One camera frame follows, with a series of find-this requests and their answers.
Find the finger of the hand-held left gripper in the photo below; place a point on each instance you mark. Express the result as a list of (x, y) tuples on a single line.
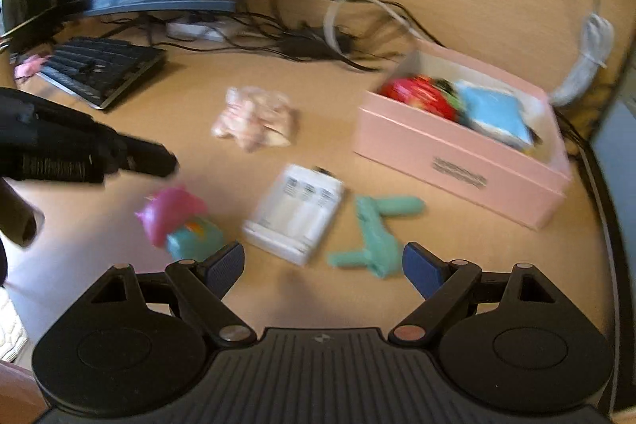
[(149, 158), (20, 220)]

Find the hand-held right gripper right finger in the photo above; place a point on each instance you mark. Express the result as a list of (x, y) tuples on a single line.
[(422, 267)]

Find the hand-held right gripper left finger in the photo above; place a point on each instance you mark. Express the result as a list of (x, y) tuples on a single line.
[(226, 265)]

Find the teal plastic toy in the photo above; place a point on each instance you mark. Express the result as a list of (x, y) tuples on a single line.
[(380, 235)]

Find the pink toy figure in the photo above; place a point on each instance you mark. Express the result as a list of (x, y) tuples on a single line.
[(171, 210)]

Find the pink cardboard box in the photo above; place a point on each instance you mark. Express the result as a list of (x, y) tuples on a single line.
[(447, 165)]

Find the blue tissue pack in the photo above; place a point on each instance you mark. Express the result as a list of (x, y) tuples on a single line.
[(492, 113)]

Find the small pink item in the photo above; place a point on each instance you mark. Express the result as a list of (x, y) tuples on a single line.
[(31, 66)]

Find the white battery charger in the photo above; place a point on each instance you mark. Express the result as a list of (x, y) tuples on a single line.
[(293, 215)]

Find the black keyboard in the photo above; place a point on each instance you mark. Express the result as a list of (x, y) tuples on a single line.
[(94, 66)]

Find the white quilted cloth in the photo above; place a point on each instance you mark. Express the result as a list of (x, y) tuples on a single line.
[(12, 329)]

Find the white power strip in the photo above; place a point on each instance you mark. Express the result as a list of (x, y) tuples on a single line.
[(196, 29)]

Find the black rounded device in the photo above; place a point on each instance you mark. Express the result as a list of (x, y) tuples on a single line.
[(44, 2)]

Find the red patterned toy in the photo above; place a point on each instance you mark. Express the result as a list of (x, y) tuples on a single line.
[(417, 93)]

